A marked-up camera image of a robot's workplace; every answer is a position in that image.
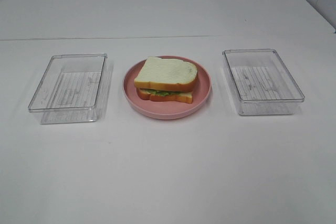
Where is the green lettuce leaf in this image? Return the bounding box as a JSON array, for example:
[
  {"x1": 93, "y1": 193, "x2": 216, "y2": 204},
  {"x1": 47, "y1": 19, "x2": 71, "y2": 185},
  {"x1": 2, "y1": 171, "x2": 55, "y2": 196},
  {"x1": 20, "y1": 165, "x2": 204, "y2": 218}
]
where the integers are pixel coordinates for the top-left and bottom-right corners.
[{"x1": 144, "y1": 89, "x2": 181, "y2": 97}]

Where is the bread slice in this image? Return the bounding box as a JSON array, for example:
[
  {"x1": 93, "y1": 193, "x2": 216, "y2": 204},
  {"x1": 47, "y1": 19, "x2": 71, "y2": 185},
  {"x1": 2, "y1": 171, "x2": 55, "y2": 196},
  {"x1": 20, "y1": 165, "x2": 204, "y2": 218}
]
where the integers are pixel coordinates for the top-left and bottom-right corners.
[
  {"x1": 134, "y1": 57, "x2": 198, "y2": 92},
  {"x1": 136, "y1": 88, "x2": 193, "y2": 104}
]

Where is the left clear plastic tray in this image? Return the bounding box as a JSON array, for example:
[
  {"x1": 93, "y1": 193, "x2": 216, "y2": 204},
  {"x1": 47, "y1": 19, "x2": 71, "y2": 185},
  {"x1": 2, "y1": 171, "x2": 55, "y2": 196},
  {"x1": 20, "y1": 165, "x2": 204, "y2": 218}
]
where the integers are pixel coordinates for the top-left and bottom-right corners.
[{"x1": 28, "y1": 54, "x2": 110, "y2": 124}]

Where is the right clear plastic tray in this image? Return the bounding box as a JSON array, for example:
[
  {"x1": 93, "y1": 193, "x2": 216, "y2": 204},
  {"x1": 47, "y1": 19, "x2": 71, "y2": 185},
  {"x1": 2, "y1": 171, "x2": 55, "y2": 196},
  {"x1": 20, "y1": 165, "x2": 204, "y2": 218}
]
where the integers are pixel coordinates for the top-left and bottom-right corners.
[{"x1": 222, "y1": 49, "x2": 305, "y2": 116}]

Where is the clear plastic tray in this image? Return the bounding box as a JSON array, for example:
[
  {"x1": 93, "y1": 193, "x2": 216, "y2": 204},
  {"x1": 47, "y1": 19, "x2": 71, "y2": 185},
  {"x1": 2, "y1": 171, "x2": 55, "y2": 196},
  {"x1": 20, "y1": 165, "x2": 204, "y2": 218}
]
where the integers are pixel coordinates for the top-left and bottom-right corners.
[
  {"x1": 222, "y1": 49, "x2": 305, "y2": 116},
  {"x1": 28, "y1": 54, "x2": 110, "y2": 124}
]

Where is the pink round plate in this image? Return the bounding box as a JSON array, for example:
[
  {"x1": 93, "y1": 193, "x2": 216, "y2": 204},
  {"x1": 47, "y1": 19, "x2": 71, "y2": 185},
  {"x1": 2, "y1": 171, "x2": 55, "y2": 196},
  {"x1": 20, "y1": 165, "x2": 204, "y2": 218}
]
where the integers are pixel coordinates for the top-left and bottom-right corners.
[{"x1": 123, "y1": 56, "x2": 212, "y2": 120}]

